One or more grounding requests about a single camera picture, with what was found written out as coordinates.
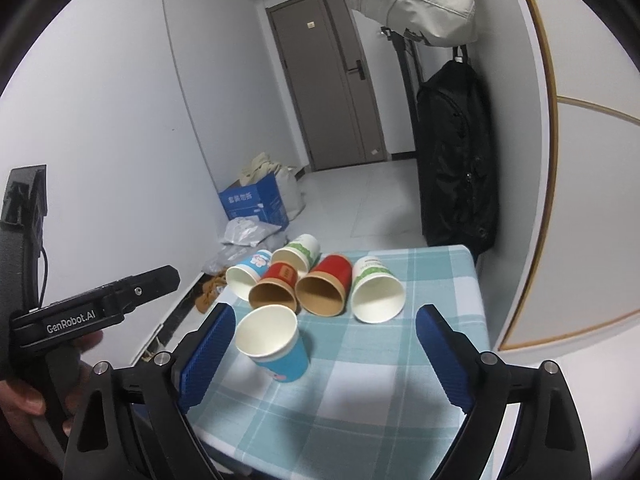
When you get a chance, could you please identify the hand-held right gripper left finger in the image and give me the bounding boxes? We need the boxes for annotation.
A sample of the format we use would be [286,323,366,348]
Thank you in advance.
[62,304,237,480]

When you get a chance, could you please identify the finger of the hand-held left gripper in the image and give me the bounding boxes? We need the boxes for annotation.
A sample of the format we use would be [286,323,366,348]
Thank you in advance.
[97,266,182,323]

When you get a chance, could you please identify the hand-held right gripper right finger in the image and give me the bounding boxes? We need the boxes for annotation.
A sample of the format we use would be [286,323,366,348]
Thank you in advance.
[416,304,591,480]

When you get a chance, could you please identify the blue cartoon paper cup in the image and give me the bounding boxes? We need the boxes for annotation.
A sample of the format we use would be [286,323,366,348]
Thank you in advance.
[226,248,273,302]

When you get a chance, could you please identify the white cup green label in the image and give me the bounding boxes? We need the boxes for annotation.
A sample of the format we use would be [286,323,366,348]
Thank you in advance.
[350,255,405,323]

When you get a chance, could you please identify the small red paper cup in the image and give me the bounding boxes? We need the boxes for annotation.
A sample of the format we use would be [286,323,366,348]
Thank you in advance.
[248,261,300,315]

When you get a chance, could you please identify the large red paper cup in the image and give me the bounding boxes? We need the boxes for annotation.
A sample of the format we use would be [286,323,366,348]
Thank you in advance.
[295,254,352,317]

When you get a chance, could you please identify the green scalloped white paper cup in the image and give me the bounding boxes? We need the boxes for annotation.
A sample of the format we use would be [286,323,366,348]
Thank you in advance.
[270,233,321,277]

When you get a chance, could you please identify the person's left hand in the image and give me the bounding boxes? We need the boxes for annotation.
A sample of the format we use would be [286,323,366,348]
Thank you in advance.
[0,331,104,443]

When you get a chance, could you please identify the brown slippers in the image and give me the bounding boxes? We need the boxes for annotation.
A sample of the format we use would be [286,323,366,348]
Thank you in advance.
[194,270,228,315]

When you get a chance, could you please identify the teal checked tablecloth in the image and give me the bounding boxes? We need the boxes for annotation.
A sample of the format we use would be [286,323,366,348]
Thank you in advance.
[192,245,496,480]

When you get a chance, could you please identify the grey plastic bag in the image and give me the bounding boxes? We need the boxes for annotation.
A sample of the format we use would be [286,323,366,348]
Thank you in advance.
[222,217,283,246]
[202,245,251,276]

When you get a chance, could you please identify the blue cardboard box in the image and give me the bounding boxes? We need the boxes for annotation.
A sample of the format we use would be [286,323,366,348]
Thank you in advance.
[218,172,291,228]

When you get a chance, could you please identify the beige cloth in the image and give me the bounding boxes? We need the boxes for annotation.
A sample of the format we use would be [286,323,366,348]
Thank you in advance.
[239,152,281,186]

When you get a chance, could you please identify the white sack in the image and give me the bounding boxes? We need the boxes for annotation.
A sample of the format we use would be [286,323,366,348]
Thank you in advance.
[272,162,307,221]

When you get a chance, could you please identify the black hanging bag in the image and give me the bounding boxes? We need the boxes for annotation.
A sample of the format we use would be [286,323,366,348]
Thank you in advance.
[416,45,501,256]

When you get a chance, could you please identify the grey-brown door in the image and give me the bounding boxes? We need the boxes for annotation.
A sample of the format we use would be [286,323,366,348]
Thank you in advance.
[266,0,388,171]

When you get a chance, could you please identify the black coat rack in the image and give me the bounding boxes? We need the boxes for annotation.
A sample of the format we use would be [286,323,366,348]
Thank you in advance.
[378,25,426,126]

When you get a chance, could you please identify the thin black cable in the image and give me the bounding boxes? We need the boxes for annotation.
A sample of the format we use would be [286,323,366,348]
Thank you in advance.
[36,245,50,311]

